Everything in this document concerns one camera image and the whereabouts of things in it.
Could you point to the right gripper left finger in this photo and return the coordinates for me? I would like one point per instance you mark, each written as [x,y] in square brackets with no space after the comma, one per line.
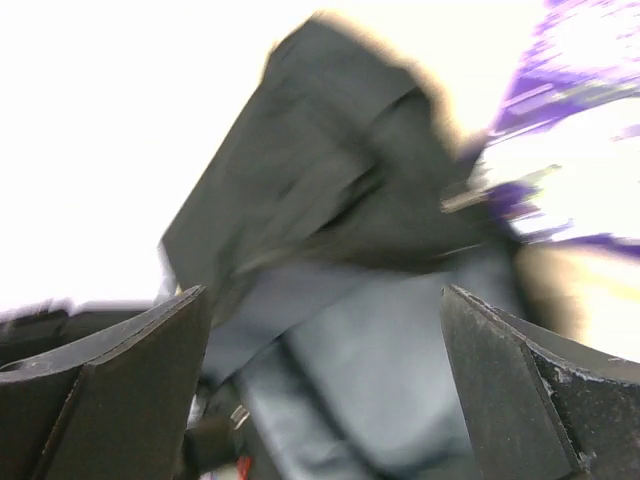
[112,405]

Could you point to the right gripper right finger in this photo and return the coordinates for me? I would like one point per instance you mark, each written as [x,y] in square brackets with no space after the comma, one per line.
[536,404]

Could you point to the purple book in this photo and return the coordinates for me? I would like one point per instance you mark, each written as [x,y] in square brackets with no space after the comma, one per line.
[561,161]

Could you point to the black backpack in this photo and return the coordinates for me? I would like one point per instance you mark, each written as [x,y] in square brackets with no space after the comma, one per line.
[318,234]

